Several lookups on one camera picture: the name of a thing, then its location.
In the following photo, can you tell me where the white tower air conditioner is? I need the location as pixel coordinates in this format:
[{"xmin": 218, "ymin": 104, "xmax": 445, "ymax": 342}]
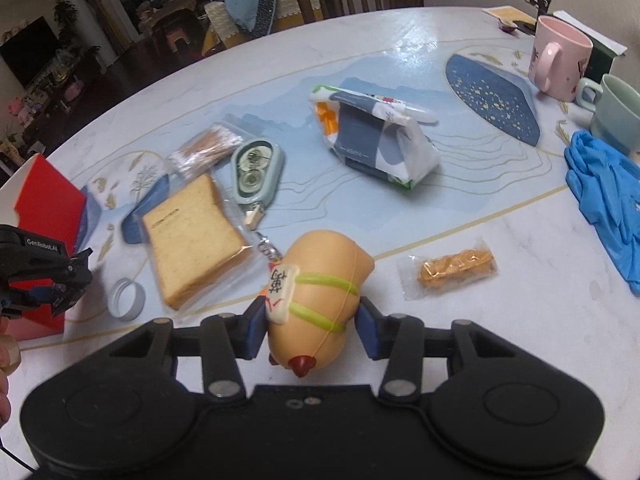
[{"xmin": 57, "ymin": 0, "xmax": 118, "ymax": 61}]

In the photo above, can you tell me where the bag of cotton swabs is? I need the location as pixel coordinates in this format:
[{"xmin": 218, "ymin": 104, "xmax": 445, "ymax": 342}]
[{"xmin": 167, "ymin": 115, "xmax": 258, "ymax": 181}]

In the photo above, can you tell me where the yellow chair with lace cover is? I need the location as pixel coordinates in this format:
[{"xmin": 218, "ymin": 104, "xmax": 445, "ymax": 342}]
[{"xmin": 202, "ymin": 0, "xmax": 306, "ymax": 58}]

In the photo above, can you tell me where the green houseplant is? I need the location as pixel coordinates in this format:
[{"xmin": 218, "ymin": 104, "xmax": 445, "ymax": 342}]
[{"xmin": 52, "ymin": 0, "xmax": 78, "ymax": 36}]

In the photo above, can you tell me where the pale green correction tape dispenser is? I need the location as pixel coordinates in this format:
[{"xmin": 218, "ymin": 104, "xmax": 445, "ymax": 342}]
[{"xmin": 231, "ymin": 137, "xmax": 286, "ymax": 228}]

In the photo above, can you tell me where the blue cloth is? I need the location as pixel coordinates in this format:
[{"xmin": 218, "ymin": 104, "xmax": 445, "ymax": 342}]
[{"xmin": 565, "ymin": 130, "xmax": 640, "ymax": 296}]

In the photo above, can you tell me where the pink plastic stool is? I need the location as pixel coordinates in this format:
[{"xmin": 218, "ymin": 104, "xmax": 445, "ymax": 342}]
[{"xmin": 165, "ymin": 27, "xmax": 193, "ymax": 53}]

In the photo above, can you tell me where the dark green box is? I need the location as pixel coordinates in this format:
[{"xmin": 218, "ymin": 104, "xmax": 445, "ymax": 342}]
[{"xmin": 552, "ymin": 10, "xmax": 628, "ymax": 81}]

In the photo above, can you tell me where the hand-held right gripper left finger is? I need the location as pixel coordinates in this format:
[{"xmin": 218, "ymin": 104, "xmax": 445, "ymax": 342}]
[{"xmin": 107, "ymin": 297, "xmax": 273, "ymax": 402}]

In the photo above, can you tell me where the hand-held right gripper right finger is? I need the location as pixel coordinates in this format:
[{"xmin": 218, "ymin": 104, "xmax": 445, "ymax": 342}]
[{"xmin": 354, "ymin": 297, "xmax": 521, "ymax": 401}]

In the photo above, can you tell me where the grey tape ring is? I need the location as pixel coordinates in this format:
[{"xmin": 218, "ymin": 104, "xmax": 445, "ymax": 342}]
[{"xmin": 107, "ymin": 277, "xmax": 147, "ymax": 320}]

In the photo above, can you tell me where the yellow notepad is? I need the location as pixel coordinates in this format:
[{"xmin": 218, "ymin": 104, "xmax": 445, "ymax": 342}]
[{"xmin": 482, "ymin": 5, "xmax": 538, "ymax": 26}]

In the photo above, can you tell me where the printed tissue pack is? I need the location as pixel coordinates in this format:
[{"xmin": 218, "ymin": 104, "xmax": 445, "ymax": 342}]
[{"xmin": 311, "ymin": 77, "xmax": 441, "ymax": 191}]

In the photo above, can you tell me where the black cable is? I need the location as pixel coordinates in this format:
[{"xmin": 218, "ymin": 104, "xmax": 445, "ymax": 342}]
[{"xmin": 0, "ymin": 437, "xmax": 38, "ymax": 472}]

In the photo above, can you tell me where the red white box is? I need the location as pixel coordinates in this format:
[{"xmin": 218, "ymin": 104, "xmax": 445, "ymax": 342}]
[{"xmin": 0, "ymin": 155, "xmax": 88, "ymax": 341}]

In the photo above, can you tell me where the black television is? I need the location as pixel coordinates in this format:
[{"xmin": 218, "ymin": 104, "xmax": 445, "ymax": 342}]
[{"xmin": 0, "ymin": 16, "xmax": 61, "ymax": 88}]

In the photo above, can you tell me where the dark television cabinet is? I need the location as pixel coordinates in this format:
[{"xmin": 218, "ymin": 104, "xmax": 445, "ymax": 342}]
[{"xmin": 0, "ymin": 50, "xmax": 111, "ymax": 161}]

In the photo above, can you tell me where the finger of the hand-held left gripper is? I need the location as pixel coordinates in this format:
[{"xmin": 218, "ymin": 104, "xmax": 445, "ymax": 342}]
[
  {"xmin": 60, "ymin": 247, "xmax": 94, "ymax": 281},
  {"xmin": 30, "ymin": 272, "xmax": 94, "ymax": 317}
]

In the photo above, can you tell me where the white green glue pen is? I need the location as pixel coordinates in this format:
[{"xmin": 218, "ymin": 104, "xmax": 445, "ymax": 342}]
[{"xmin": 370, "ymin": 92, "xmax": 441, "ymax": 126}]

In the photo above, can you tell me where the pale green mug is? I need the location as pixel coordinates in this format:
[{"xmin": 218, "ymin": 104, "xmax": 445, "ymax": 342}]
[{"xmin": 575, "ymin": 74, "xmax": 640, "ymax": 158}]

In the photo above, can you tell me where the pink mug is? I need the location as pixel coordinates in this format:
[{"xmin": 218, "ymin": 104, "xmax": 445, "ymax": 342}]
[{"xmin": 528, "ymin": 15, "xmax": 594, "ymax": 103}]

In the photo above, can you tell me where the bagged toast bread slice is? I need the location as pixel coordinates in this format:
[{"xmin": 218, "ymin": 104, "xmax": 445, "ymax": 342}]
[{"xmin": 142, "ymin": 172, "xmax": 253, "ymax": 311}]

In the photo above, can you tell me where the person's left hand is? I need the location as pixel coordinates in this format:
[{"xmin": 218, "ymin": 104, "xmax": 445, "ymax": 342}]
[{"xmin": 0, "ymin": 332, "xmax": 22, "ymax": 428}]

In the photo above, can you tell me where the clear wrapped orange snack packet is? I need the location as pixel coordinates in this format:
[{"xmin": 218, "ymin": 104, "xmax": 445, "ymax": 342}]
[{"xmin": 398, "ymin": 240, "xmax": 501, "ymax": 301}]

